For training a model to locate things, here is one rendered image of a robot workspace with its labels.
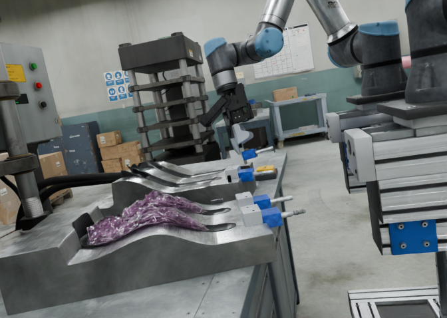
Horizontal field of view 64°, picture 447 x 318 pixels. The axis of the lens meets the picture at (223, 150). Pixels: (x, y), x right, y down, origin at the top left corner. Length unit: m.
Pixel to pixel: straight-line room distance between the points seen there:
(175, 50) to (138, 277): 4.37
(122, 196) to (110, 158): 6.77
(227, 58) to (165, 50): 3.86
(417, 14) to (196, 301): 0.65
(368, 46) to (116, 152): 6.86
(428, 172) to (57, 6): 8.41
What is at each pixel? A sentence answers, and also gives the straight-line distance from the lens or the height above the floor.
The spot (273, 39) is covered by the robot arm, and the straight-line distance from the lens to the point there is 1.04.
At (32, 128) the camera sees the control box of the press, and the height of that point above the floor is 1.13.
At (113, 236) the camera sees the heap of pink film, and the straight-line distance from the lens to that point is 0.76.
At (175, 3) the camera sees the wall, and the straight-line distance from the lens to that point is 7.82.
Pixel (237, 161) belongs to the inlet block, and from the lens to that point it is 1.10.
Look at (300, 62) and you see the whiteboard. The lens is 7.43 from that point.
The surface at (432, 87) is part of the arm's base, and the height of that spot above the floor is 1.06.
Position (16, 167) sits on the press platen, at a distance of 1.36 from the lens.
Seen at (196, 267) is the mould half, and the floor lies 0.82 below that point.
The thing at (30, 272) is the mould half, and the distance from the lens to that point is 0.76.
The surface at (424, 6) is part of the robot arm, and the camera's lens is 0.79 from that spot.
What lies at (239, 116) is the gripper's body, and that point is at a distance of 1.10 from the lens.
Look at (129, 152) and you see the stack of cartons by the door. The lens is 7.67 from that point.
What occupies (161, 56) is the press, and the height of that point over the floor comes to 1.79.
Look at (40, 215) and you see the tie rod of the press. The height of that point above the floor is 0.83.
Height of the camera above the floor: 1.11
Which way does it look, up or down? 8 degrees down
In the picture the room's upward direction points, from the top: 10 degrees counter-clockwise
